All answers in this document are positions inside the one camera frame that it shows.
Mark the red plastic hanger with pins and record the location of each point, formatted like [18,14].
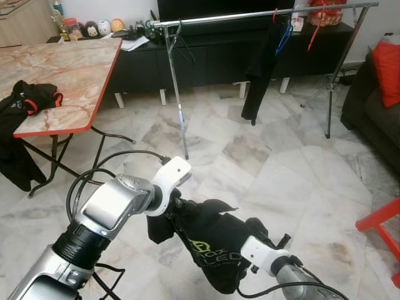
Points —
[274,15]
[314,34]

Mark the white paper sheets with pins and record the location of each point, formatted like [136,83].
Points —
[134,44]

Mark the black jacket with red trim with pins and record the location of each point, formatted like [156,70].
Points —
[15,109]

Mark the red plastic stool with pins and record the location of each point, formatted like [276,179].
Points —
[378,212]

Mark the light wood cabinet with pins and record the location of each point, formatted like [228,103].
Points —
[25,25]

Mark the black flat television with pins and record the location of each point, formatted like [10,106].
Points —
[225,7]

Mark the orange round toy figure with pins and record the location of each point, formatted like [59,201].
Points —
[118,25]

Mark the marble top folding table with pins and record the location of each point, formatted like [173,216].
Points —
[69,75]

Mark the red laughing Buddha statue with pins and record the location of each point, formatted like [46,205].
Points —
[326,14]

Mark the black round toy figure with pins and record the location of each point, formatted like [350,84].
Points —
[92,30]

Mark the dark brown fabric sofa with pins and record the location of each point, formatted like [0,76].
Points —
[375,131]

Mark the blue plastic hanger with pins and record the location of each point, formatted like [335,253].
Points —
[284,37]

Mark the black television console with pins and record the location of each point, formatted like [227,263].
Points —
[206,62]

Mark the gold trophy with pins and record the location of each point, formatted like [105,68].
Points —
[59,24]

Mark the white pink tissue box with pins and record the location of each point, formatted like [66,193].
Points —
[297,25]

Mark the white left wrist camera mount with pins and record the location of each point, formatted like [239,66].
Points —
[172,178]

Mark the white round toy figure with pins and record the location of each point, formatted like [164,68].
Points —
[104,27]

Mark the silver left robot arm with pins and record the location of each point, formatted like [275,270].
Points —
[112,206]

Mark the red cushion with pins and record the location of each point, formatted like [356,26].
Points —
[387,75]

